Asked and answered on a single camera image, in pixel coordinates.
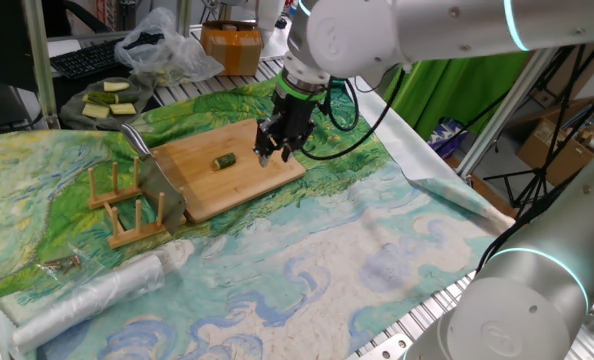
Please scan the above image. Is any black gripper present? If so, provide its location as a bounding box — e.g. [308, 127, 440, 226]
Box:
[254, 91, 324, 168]

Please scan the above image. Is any steel cleaver knife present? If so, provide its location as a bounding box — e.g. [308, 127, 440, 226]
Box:
[120, 123, 189, 236]

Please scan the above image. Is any green cucumber chunk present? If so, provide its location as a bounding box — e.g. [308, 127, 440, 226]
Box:
[211, 152, 238, 172]

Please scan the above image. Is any dark green cucumber piece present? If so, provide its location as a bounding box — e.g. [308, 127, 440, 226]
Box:
[87, 91, 139, 105]

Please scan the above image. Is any plate of cucumber slices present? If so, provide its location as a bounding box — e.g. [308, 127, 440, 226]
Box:
[59, 73, 156, 132]

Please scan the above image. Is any wooden cutting board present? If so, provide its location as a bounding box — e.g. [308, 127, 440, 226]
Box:
[150, 118, 307, 225]

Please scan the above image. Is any painted landscape tablecloth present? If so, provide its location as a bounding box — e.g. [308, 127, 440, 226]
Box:
[0, 74, 517, 360]

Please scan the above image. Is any crumpled clear plastic bag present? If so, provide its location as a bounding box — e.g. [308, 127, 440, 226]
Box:
[114, 7, 226, 86]

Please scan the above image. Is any wooden peg rack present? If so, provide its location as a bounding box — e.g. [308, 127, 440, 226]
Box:
[86, 156, 188, 250]

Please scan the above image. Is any blue patterned bag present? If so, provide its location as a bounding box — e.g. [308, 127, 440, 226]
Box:
[429, 117, 471, 159]

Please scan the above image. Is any green curtain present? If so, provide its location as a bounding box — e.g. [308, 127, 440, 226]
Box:
[384, 49, 531, 144]

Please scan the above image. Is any black keyboard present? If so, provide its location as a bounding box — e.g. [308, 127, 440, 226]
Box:
[49, 32, 166, 80]

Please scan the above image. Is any small bag of screws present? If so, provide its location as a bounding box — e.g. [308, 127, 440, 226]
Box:
[36, 244, 108, 286]

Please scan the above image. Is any clear plastic bag roll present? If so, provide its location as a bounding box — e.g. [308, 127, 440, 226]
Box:
[9, 253, 166, 354]

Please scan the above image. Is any black tripod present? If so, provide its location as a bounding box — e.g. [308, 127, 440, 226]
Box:
[482, 44, 594, 209]

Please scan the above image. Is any open cardboard box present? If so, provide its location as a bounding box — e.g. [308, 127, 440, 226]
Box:
[516, 117, 594, 187]

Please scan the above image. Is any black computer monitor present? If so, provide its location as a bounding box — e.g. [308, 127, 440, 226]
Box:
[0, 0, 38, 94]

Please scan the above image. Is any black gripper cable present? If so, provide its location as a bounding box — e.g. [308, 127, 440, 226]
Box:
[299, 67, 408, 162]

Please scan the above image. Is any aluminium frame post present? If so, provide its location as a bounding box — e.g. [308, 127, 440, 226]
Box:
[21, 0, 61, 130]
[455, 47, 561, 181]

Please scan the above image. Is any black cable bundle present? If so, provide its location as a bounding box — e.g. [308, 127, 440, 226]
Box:
[476, 164, 594, 274]

